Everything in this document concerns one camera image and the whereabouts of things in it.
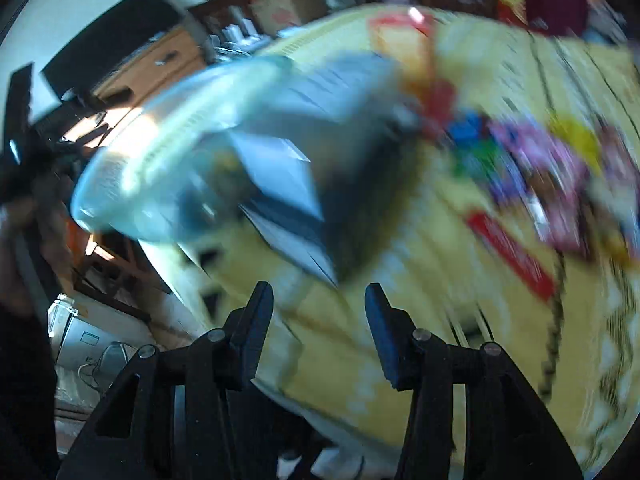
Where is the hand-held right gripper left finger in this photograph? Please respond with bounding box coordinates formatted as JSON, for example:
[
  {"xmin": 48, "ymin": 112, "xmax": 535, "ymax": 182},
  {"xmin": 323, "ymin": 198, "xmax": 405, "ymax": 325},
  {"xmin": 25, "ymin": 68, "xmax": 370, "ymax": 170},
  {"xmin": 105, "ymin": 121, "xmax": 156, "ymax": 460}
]
[{"xmin": 57, "ymin": 281, "xmax": 275, "ymax": 480}]

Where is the person's left hand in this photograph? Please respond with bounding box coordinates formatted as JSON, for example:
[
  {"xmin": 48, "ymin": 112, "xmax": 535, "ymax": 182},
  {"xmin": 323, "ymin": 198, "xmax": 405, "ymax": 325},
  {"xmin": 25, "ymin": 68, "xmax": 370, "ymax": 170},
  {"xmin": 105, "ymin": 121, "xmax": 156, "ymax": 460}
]
[{"xmin": 0, "ymin": 194, "xmax": 72, "ymax": 313}]

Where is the pile of colourful snack packets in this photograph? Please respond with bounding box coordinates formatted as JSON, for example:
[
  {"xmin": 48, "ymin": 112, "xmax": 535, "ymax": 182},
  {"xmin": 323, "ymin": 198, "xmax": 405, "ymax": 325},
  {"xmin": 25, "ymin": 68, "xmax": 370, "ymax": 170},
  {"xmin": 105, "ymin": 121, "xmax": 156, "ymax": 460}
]
[{"xmin": 425, "ymin": 105, "xmax": 640, "ymax": 263}]

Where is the white cardboard box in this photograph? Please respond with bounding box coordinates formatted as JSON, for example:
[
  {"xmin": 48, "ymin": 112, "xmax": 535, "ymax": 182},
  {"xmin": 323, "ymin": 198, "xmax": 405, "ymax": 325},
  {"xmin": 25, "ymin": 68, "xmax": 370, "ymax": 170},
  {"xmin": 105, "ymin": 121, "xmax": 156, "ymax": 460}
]
[{"xmin": 232, "ymin": 54, "xmax": 418, "ymax": 288}]

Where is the flat red packet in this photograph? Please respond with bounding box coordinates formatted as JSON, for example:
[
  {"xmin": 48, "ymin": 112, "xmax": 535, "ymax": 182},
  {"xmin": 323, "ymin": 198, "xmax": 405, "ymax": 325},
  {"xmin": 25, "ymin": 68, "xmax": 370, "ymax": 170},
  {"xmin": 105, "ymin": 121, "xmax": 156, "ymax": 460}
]
[{"xmin": 466, "ymin": 210, "xmax": 557, "ymax": 302}]

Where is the brown cardboard box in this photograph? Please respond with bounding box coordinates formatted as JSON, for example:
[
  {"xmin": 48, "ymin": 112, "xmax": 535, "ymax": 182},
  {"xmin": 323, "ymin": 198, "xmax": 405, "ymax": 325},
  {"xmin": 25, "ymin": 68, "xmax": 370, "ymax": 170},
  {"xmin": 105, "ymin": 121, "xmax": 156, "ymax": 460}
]
[{"xmin": 245, "ymin": 0, "xmax": 327, "ymax": 36}]

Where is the red gift box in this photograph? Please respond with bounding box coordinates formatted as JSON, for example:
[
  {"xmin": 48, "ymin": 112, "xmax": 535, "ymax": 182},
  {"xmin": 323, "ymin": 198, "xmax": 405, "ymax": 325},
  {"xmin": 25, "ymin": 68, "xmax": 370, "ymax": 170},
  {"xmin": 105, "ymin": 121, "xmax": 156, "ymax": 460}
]
[{"xmin": 494, "ymin": 0, "xmax": 529, "ymax": 27}]

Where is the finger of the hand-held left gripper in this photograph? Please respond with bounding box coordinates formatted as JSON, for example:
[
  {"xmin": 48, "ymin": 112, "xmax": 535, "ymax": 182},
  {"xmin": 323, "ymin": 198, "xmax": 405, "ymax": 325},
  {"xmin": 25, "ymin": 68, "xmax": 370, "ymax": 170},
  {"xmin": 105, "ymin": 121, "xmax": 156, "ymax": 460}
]
[{"xmin": 34, "ymin": 87, "xmax": 132, "ymax": 163}]

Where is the clear plastic bowl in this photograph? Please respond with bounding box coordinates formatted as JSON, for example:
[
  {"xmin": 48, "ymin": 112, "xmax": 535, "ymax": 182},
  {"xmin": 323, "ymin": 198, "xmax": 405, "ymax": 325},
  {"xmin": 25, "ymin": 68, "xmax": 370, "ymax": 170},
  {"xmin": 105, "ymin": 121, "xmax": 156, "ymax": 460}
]
[{"xmin": 70, "ymin": 55, "xmax": 323, "ymax": 247}]

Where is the white sneaker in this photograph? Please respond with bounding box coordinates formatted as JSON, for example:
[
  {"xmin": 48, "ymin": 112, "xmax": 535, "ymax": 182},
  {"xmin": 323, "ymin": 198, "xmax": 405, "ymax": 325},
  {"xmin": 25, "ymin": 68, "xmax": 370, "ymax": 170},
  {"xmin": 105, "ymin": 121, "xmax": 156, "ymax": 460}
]
[{"xmin": 75, "ymin": 340, "xmax": 133, "ymax": 393}]

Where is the black television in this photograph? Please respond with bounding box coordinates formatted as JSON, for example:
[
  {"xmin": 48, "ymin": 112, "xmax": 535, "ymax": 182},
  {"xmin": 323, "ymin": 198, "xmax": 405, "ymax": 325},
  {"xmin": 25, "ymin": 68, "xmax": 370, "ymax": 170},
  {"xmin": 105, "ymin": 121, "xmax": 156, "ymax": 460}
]
[{"xmin": 40, "ymin": 0, "xmax": 201, "ymax": 102}]

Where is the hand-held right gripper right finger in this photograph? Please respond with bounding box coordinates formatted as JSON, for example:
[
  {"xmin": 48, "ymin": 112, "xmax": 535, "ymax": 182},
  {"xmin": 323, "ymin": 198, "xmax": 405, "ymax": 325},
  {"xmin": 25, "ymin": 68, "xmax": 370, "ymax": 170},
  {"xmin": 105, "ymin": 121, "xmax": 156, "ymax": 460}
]
[{"xmin": 364, "ymin": 282, "xmax": 585, "ymax": 480}]

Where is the orange cracker box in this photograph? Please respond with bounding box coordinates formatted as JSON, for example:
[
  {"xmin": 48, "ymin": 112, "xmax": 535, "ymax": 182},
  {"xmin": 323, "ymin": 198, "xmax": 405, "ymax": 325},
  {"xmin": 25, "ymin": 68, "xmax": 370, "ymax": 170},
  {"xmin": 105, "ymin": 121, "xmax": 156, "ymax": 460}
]
[{"xmin": 369, "ymin": 7, "xmax": 437, "ymax": 92}]

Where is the wooden dresser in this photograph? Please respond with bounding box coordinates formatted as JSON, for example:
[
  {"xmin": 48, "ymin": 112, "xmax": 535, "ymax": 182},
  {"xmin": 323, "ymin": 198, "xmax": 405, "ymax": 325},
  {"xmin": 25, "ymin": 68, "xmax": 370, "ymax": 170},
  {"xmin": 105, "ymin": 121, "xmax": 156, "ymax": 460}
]
[{"xmin": 92, "ymin": 27, "xmax": 207, "ymax": 107}]

